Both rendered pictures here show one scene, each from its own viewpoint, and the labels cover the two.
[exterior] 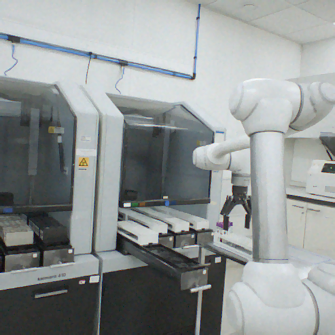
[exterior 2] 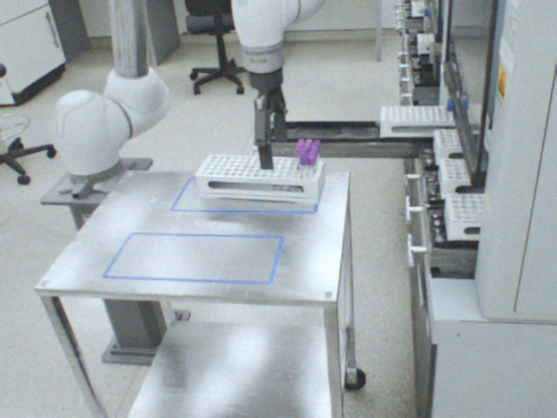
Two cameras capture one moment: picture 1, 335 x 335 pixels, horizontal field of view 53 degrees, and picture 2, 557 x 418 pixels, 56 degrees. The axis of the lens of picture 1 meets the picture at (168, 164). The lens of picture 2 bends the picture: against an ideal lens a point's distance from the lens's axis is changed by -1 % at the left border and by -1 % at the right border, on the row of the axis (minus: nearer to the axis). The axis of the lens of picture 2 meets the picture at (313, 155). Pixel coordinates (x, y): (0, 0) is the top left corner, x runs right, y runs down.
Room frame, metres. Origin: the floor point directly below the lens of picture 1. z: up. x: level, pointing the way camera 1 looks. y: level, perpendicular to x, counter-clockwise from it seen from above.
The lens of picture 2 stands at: (2.43, -1.07, 1.52)
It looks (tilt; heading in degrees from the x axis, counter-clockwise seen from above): 29 degrees down; 134
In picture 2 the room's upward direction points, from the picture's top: 4 degrees counter-clockwise
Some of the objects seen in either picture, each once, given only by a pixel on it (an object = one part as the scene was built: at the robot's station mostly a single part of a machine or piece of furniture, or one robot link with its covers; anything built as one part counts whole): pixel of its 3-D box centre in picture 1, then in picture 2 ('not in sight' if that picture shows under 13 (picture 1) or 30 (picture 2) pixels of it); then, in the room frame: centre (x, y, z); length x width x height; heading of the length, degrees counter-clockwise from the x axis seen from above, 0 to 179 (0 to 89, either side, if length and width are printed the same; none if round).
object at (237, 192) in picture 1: (239, 194); (267, 87); (1.61, -0.35, 1.09); 0.08 x 0.07 x 0.09; 121
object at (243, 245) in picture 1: (241, 245); (262, 178); (1.58, -0.37, 0.85); 0.30 x 0.10 x 0.06; 31
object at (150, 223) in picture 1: (146, 224); (493, 148); (1.95, 0.10, 0.83); 0.30 x 0.10 x 0.06; 35
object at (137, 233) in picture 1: (135, 233); (433, 123); (1.74, 0.15, 0.83); 0.30 x 0.10 x 0.06; 35
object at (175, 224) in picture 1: (167, 222); (504, 180); (2.04, -0.02, 0.83); 0.30 x 0.10 x 0.06; 35
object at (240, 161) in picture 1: (239, 156); (261, 1); (1.61, -0.34, 1.27); 0.13 x 0.11 x 0.16; 101
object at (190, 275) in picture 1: (152, 253); (370, 139); (1.60, 0.04, 0.78); 0.73 x 0.14 x 0.09; 35
